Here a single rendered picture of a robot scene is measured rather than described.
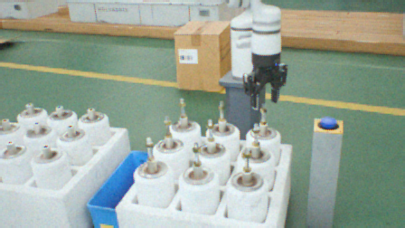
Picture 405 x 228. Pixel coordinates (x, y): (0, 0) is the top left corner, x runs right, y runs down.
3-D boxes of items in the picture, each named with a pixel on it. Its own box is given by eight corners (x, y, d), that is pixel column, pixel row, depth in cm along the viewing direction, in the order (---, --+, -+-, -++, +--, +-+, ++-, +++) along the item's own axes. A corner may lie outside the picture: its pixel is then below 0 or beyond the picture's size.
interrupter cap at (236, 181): (260, 172, 95) (260, 170, 94) (266, 191, 88) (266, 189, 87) (229, 175, 95) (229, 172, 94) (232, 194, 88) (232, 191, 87)
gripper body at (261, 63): (263, 54, 96) (262, 90, 100) (288, 48, 100) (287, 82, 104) (243, 48, 102) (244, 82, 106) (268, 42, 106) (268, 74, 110)
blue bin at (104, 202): (136, 179, 138) (131, 149, 133) (165, 183, 135) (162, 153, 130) (91, 239, 113) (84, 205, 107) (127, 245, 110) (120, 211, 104)
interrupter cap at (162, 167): (173, 165, 100) (173, 163, 99) (159, 182, 93) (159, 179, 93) (146, 160, 102) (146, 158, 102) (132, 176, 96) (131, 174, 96)
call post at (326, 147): (307, 212, 118) (315, 118, 104) (331, 215, 116) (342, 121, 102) (306, 228, 112) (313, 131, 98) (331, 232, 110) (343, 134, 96)
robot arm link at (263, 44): (260, 41, 109) (260, 19, 106) (289, 50, 100) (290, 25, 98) (234, 48, 105) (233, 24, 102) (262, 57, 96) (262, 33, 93)
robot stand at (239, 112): (234, 137, 161) (232, 67, 148) (269, 143, 155) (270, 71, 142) (221, 156, 149) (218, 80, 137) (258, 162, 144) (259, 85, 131)
